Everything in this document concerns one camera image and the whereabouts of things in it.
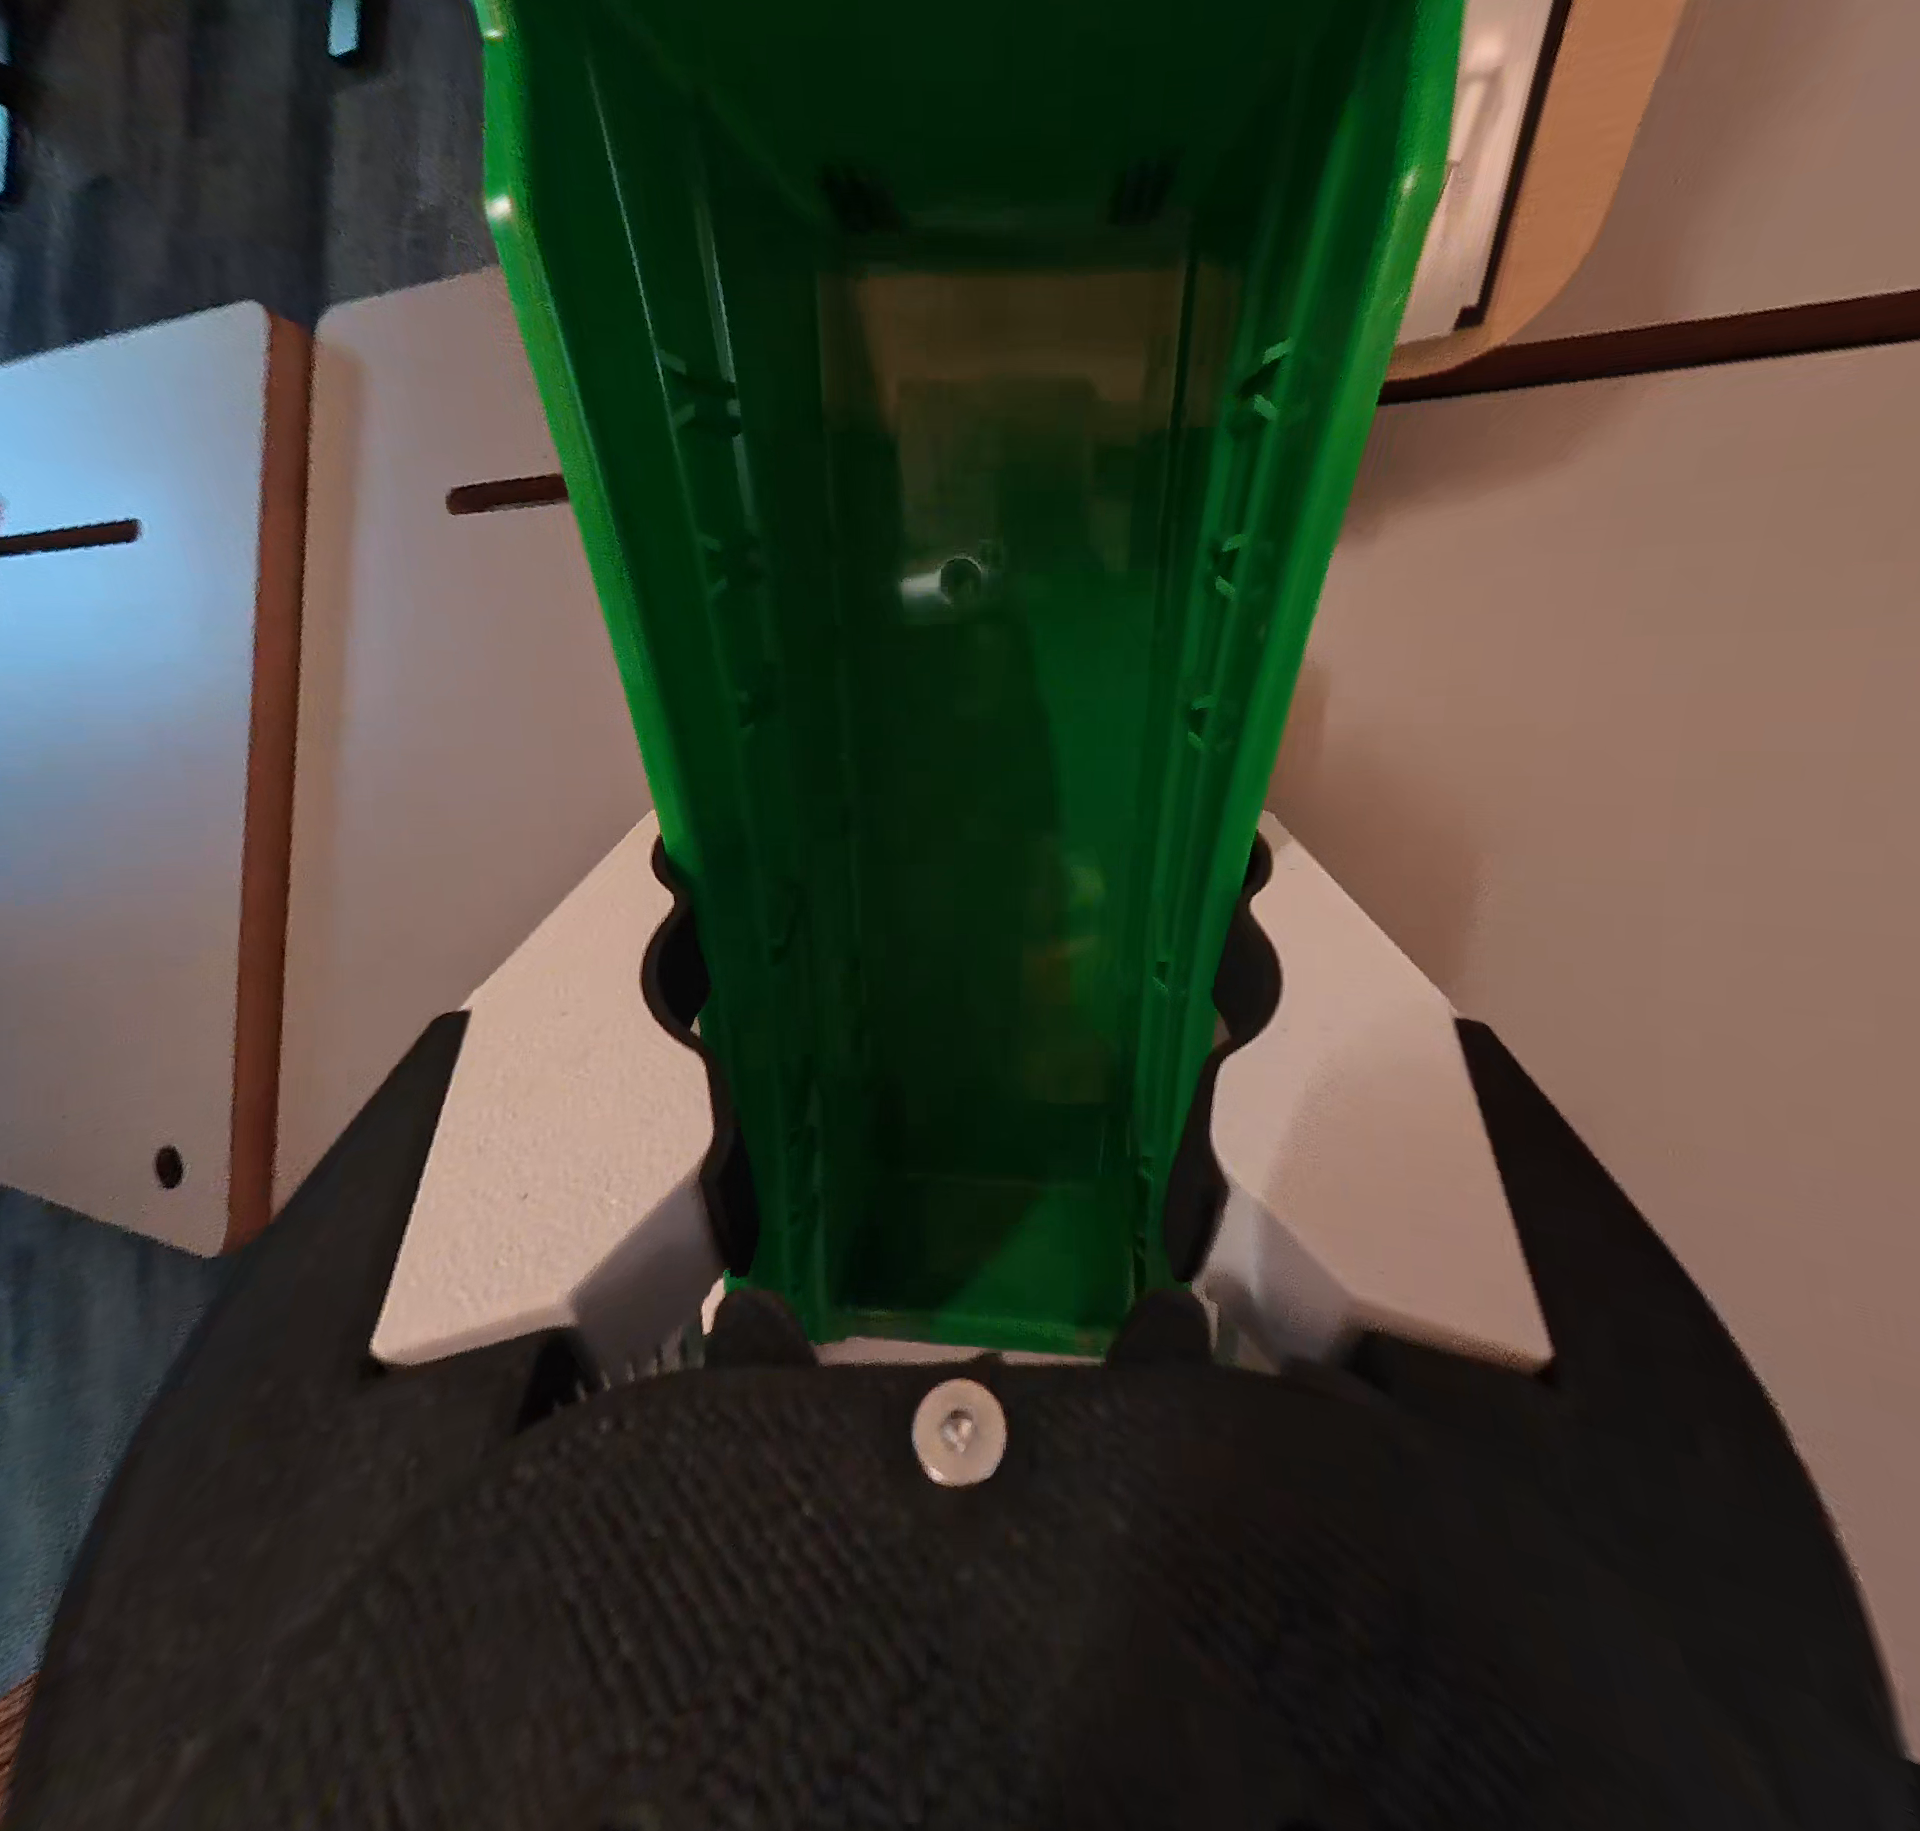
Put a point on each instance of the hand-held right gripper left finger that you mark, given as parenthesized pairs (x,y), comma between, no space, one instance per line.
(524,1156)

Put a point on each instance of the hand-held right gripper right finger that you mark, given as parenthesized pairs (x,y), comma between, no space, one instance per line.
(1365,1156)

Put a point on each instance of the green plastic bin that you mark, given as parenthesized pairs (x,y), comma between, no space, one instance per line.
(975,136)

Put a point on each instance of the grey neighbour desk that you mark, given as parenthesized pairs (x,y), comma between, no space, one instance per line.
(118,812)

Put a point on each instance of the printed instruction sheet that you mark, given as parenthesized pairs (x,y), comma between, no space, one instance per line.
(1516,62)

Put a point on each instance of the wooden board stand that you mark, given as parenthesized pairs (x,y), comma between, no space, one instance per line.
(1635,62)

